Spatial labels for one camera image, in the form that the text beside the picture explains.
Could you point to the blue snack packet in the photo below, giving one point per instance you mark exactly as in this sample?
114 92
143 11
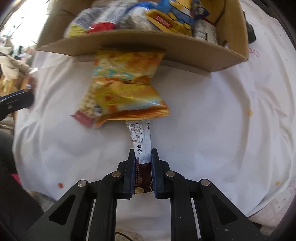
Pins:
177 16

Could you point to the white brown snack bar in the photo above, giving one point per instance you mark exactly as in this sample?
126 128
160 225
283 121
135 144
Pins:
141 138

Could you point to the blue white snack bag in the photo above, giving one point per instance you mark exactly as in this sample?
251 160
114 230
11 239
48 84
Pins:
82 22

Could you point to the yellow chips bag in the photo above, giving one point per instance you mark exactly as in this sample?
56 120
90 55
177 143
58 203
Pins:
122 86

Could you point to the white bed sheet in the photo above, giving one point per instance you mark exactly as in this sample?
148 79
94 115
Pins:
235 127

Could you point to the grey cloth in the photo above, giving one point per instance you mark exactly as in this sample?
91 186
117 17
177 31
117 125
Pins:
250 33

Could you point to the brown sugar snack packet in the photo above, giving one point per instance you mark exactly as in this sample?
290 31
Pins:
88 110

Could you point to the white snack bag dark contents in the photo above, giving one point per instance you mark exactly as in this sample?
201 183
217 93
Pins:
136 19

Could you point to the brown cardboard box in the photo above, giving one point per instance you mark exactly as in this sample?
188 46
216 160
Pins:
227 17

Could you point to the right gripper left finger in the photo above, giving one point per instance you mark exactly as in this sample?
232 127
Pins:
87 211

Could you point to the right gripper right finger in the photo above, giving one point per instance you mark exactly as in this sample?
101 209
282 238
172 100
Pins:
199 210

